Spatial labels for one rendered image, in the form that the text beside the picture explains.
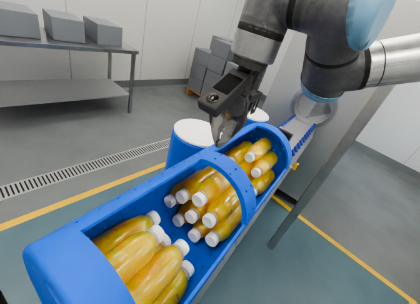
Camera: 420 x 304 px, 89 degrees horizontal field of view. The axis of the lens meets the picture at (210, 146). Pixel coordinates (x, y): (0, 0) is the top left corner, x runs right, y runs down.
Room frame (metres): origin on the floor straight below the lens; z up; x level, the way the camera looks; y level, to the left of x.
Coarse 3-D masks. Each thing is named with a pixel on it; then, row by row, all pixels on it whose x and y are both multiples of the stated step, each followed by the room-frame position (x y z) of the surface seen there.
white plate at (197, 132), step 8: (184, 120) 1.07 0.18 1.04; (192, 120) 1.10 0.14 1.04; (200, 120) 1.13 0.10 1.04; (176, 128) 0.95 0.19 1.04; (184, 128) 0.98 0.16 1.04; (192, 128) 1.01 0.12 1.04; (200, 128) 1.03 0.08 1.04; (208, 128) 1.06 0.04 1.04; (184, 136) 0.90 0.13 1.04; (192, 136) 0.93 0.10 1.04; (200, 136) 0.95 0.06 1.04; (208, 136) 0.97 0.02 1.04; (192, 144) 0.86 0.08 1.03; (200, 144) 0.87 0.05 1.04; (208, 144) 0.90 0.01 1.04
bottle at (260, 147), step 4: (260, 140) 0.85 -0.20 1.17; (264, 140) 0.86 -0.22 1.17; (268, 140) 0.87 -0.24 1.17; (252, 144) 0.79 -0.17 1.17; (256, 144) 0.79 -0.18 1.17; (260, 144) 0.80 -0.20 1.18; (264, 144) 0.82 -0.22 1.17; (268, 144) 0.84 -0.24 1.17; (248, 148) 0.77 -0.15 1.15; (252, 148) 0.76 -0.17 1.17; (256, 148) 0.76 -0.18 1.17; (260, 148) 0.77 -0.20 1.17; (264, 148) 0.79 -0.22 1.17; (268, 148) 0.83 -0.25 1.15; (248, 152) 0.74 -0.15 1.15; (252, 152) 0.74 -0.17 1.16; (256, 152) 0.74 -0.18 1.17; (260, 152) 0.75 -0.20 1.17; (264, 152) 0.79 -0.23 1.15; (256, 156) 0.74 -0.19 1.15; (260, 156) 0.75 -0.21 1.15; (256, 160) 0.74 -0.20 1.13
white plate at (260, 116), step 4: (256, 108) 1.66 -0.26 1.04; (256, 112) 1.57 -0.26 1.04; (260, 112) 1.60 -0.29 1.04; (264, 112) 1.63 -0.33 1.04; (248, 116) 1.43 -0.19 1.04; (252, 116) 1.46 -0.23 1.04; (256, 116) 1.48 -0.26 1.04; (260, 116) 1.50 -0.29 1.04; (264, 116) 1.53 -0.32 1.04; (268, 116) 1.56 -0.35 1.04; (256, 120) 1.42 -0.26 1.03; (260, 120) 1.43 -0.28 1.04; (264, 120) 1.46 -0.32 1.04
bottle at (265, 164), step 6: (264, 156) 0.80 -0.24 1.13; (270, 156) 0.81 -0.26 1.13; (276, 156) 0.84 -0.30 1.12; (258, 162) 0.75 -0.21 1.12; (264, 162) 0.75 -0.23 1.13; (270, 162) 0.77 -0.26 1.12; (276, 162) 0.84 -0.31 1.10; (252, 168) 0.73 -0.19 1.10; (264, 168) 0.72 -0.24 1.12; (270, 168) 0.76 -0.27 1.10; (264, 174) 0.72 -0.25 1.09
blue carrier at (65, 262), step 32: (256, 128) 0.92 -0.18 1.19; (192, 160) 0.49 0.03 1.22; (224, 160) 0.51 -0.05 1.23; (288, 160) 0.79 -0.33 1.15; (128, 192) 0.33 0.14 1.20; (160, 192) 0.48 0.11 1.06; (96, 224) 0.22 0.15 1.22; (160, 224) 0.43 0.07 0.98; (192, 224) 0.49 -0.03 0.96; (32, 256) 0.15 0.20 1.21; (64, 256) 0.15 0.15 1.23; (96, 256) 0.16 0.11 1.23; (192, 256) 0.37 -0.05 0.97; (64, 288) 0.11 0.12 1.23; (96, 288) 0.13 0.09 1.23; (192, 288) 0.25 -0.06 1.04
